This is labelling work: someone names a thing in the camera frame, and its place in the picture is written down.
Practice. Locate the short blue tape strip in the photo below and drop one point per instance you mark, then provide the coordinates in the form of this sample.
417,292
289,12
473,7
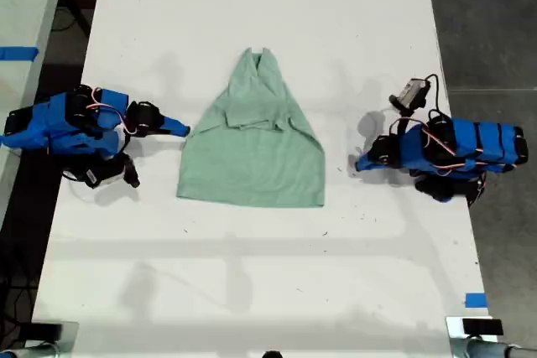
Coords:
476,300

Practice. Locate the metal table bracket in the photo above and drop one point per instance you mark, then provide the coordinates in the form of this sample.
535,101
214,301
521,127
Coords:
454,333
69,333

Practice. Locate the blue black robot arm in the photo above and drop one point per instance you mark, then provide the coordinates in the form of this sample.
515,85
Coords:
63,131
470,144

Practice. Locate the black camera stalk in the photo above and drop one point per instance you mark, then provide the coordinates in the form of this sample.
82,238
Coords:
403,122

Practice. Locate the long blue tape strip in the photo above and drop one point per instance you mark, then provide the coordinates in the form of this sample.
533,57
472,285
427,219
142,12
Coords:
17,53

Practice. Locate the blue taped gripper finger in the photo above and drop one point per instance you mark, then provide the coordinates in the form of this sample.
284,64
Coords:
174,123
368,166
365,159
174,131

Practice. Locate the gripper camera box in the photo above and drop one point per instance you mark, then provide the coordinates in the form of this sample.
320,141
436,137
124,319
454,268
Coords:
413,91
107,173

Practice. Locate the grey metal tube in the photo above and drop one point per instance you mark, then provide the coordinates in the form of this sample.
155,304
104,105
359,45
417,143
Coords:
495,350

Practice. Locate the small black box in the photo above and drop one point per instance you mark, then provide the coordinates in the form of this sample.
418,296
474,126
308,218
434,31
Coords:
482,326
46,330

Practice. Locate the black round object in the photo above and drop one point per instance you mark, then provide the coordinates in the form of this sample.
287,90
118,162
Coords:
272,354

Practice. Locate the white side table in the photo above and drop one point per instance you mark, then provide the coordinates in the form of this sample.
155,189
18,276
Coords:
25,6

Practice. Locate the pale green T-shirt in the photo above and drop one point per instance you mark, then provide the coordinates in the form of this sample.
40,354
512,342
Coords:
251,161

